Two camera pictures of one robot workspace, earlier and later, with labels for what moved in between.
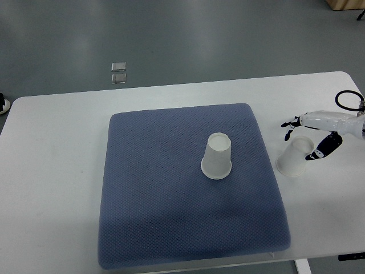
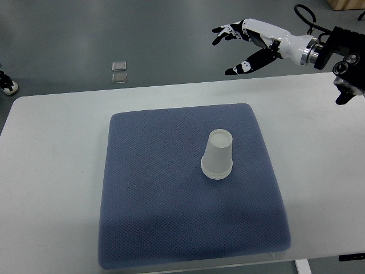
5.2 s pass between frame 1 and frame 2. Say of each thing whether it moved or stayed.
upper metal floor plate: stayed
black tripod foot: stayed
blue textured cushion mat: stayed
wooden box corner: stayed
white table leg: stayed
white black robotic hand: moved
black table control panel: stayed
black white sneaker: moved
